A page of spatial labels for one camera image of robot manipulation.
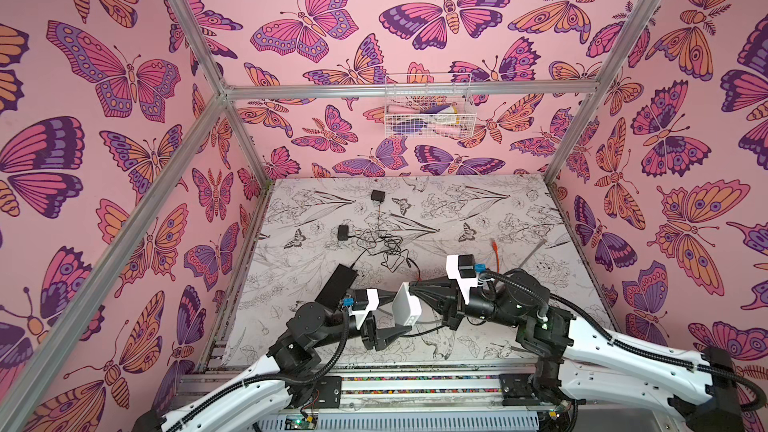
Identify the white wire basket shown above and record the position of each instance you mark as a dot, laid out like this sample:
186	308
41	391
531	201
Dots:
425	106

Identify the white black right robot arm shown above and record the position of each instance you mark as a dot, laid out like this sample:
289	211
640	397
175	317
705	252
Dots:
579	360

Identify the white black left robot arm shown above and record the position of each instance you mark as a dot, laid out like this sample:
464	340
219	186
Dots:
303	355

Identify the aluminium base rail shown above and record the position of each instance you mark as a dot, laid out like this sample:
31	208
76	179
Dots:
497	397

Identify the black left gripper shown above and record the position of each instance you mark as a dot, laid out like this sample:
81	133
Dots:
375	341

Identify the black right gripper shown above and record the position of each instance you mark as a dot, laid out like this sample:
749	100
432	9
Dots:
453	304

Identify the black network switch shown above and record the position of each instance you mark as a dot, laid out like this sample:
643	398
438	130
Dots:
336	287

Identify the aluminium frame post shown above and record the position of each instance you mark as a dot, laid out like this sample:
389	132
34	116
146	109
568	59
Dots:
200	49

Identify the black power adapter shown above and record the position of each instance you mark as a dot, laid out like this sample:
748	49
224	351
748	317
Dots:
362	239
378	195

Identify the white network switch box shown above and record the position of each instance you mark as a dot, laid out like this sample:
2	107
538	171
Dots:
406	307

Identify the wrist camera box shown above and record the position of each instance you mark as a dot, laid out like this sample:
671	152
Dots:
464	270
360	303

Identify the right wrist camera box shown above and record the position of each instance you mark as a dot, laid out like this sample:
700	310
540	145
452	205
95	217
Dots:
464	270

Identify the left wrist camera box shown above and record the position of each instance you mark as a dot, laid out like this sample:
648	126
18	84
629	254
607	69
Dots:
360	303

